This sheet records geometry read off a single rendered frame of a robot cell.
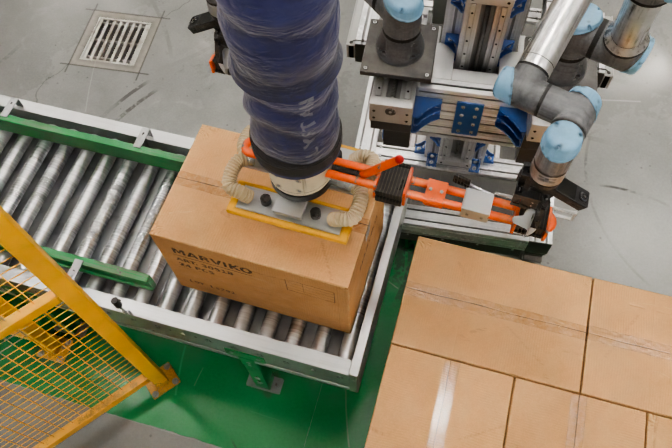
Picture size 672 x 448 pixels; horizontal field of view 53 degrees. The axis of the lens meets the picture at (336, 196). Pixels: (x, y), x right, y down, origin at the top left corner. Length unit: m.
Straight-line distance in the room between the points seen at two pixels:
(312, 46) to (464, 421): 1.33
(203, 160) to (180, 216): 0.20
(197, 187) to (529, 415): 1.22
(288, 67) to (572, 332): 1.42
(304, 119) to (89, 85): 2.35
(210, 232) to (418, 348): 0.77
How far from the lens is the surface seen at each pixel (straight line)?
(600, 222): 3.18
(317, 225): 1.78
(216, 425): 2.78
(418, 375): 2.21
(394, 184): 1.70
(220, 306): 2.32
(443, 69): 2.27
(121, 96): 3.60
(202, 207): 2.02
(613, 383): 2.33
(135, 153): 2.58
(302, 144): 1.52
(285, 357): 2.18
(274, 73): 1.30
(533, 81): 1.51
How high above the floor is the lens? 2.68
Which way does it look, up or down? 61 degrees down
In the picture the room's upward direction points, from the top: 4 degrees counter-clockwise
